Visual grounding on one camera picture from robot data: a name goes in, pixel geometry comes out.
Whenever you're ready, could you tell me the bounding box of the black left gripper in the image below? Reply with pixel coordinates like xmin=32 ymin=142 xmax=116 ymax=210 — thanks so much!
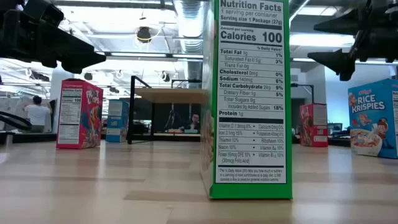
xmin=0 ymin=8 xmax=107 ymax=75

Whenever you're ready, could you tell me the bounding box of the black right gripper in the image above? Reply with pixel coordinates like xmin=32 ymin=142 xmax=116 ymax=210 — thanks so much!
xmin=307 ymin=6 xmax=398 ymax=82

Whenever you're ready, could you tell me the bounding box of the red Froot Loops cereal box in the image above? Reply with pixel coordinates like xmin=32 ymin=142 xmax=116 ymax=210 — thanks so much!
xmin=299 ymin=103 xmax=329 ymax=147
xmin=55 ymin=78 xmax=104 ymax=149

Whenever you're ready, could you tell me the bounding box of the blue Rice Krispies cereal box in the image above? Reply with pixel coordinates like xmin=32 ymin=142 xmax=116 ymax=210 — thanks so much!
xmin=105 ymin=99 xmax=130 ymax=143
xmin=347 ymin=78 xmax=398 ymax=159

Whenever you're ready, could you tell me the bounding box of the green cereal box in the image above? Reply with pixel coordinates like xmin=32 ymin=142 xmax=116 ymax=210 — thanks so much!
xmin=200 ymin=0 xmax=293 ymax=200

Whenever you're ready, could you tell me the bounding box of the ceiling light bar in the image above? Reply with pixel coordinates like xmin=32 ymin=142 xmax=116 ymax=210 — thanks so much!
xmin=105 ymin=51 xmax=205 ymax=62
xmin=292 ymin=57 xmax=398 ymax=65

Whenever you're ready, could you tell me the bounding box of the person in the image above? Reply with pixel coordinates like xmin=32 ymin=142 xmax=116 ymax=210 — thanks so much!
xmin=23 ymin=95 xmax=52 ymax=134
xmin=183 ymin=113 xmax=201 ymax=131

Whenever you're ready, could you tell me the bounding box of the black ceiling dome device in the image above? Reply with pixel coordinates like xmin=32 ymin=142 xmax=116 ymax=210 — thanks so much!
xmin=136 ymin=26 xmax=152 ymax=44

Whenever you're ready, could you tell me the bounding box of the black monitor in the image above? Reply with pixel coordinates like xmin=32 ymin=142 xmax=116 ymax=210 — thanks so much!
xmin=129 ymin=98 xmax=153 ymax=125

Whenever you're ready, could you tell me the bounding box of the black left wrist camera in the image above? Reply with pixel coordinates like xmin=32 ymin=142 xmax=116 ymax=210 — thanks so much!
xmin=23 ymin=0 xmax=65 ymax=28

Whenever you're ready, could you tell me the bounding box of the black metal bracket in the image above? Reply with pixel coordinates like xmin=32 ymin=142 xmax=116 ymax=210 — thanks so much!
xmin=290 ymin=82 xmax=315 ymax=105

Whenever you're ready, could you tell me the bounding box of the wooden shelf with black frame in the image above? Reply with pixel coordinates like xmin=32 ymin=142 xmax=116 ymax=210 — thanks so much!
xmin=126 ymin=75 xmax=208 ymax=145

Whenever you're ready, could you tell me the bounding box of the silver ventilation duct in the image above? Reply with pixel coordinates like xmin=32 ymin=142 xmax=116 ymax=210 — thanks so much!
xmin=174 ymin=0 xmax=206 ymax=90

